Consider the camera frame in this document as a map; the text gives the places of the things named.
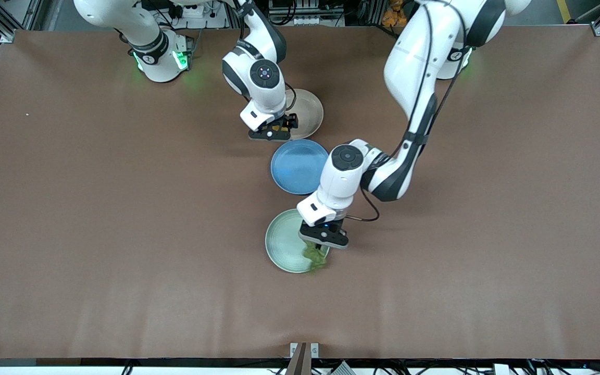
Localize brown table cover sheet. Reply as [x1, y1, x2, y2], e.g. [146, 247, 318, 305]
[0, 25, 600, 361]

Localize green lettuce leaf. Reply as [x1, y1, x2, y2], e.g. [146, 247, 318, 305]
[303, 244, 329, 271]

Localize orange snack packets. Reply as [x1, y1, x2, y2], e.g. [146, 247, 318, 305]
[382, 0, 411, 28]

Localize blue round plate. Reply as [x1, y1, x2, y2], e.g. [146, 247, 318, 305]
[270, 139, 330, 195]

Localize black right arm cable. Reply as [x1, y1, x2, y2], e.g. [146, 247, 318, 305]
[283, 82, 298, 114]

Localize white equipment rack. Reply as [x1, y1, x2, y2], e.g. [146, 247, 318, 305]
[268, 0, 343, 28]

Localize pale green round plate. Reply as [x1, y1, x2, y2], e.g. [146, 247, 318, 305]
[265, 209, 330, 274]

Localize metal table edge bracket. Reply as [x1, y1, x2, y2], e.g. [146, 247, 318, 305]
[290, 342, 319, 359]

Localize beige round plate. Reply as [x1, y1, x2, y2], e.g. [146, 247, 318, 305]
[283, 89, 324, 140]

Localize brown upright pole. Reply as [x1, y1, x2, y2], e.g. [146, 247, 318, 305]
[285, 342, 312, 375]

